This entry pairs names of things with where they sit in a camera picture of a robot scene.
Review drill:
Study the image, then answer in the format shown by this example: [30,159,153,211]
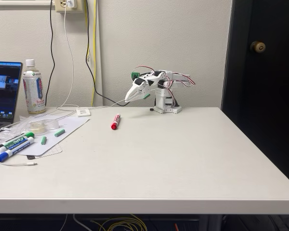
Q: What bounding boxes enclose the yellow cable bundle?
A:
[90,214,148,231]

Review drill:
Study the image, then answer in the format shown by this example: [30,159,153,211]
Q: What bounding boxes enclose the red Expo marker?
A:
[110,113,122,131]

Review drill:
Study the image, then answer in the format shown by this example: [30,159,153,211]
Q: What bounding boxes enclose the green Expo marker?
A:
[0,131,35,155]

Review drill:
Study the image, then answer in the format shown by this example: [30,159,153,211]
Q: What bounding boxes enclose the clear plastic bags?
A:
[0,115,36,148]

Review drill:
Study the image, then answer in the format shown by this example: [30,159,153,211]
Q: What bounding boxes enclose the black door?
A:
[221,0,289,189]

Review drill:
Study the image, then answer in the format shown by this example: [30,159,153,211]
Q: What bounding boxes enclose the green gripper camera module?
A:
[131,70,151,100]

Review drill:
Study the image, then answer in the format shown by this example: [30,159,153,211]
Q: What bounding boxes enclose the white mesh mat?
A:
[12,115,91,159]

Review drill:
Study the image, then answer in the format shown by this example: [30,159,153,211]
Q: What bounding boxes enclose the clear tape roll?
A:
[28,118,61,134]

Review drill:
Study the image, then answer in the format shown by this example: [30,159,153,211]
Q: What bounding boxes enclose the black camera cable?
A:
[85,0,130,103]

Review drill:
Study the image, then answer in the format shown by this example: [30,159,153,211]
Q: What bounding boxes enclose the brass door knob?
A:
[250,40,266,54]

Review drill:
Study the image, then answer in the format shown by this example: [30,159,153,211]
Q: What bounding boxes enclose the grey cable under table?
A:
[73,214,93,231]

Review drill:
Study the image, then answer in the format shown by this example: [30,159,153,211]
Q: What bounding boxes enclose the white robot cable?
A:
[88,98,131,110]

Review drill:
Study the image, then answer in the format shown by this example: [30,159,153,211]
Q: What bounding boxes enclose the white USB hub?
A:
[76,107,91,118]

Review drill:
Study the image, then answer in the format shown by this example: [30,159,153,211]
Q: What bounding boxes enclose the thin black power cable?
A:
[44,0,56,108]

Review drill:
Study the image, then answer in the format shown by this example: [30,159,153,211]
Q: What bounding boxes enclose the blue Expo marker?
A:
[0,136,36,163]

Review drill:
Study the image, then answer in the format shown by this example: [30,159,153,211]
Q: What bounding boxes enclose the open laptop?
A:
[0,61,24,134]

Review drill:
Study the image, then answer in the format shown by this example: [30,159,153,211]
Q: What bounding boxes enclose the white charger cable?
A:
[48,4,80,118]

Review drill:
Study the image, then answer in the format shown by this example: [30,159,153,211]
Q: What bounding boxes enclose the thin white lightning cable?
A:
[0,157,38,167]

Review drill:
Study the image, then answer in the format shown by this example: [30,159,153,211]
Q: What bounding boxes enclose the beige wall outlet plate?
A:
[54,0,84,14]

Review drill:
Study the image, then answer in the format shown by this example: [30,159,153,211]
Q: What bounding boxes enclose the long yellow cable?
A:
[91,0,98,107]

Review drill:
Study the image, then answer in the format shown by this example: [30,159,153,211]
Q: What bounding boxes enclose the clear plastic drink bottle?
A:
[22,59,47,115]

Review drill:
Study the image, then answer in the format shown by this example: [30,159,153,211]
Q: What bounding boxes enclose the red black servo wire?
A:
[137,64,158,73]

